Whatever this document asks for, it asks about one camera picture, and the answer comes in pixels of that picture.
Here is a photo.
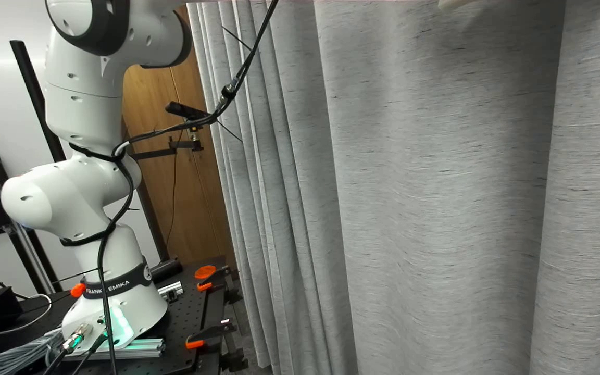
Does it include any grey cable bundle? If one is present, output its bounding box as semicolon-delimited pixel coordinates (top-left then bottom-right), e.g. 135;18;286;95
0;331;67;375

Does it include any grey fabric curtain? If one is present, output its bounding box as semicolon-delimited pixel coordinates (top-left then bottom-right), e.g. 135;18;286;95
183;0;600;375

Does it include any green-tipped connector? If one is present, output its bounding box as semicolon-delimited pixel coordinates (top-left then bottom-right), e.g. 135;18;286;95
60;331;87;355
91;330;116;355

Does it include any black bar camera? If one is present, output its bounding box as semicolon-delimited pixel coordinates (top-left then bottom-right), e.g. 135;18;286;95
164;101;217;127

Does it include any silver frame post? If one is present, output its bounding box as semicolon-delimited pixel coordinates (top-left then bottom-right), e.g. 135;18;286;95
0;113;46;294

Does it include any brown wooden door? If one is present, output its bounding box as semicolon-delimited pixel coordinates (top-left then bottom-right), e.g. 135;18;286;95
119;7;235;270

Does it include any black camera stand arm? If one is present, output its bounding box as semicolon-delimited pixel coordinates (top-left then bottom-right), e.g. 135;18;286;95
131;133;207;162

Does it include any black slanted bar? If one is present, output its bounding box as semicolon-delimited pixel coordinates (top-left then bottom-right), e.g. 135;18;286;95
8;37;67;164

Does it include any white thin cable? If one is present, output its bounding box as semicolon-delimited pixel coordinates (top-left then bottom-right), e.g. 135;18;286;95
0;294;57;344

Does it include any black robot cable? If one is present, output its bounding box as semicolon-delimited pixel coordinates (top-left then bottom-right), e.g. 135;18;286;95
58;0;281;375

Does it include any black cylinder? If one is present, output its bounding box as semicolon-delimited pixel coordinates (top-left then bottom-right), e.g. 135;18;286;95
148;258;185;283

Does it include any orange-handled black clamp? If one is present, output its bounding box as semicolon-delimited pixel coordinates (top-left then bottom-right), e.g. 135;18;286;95
183;317;250;374
193;260;245;306

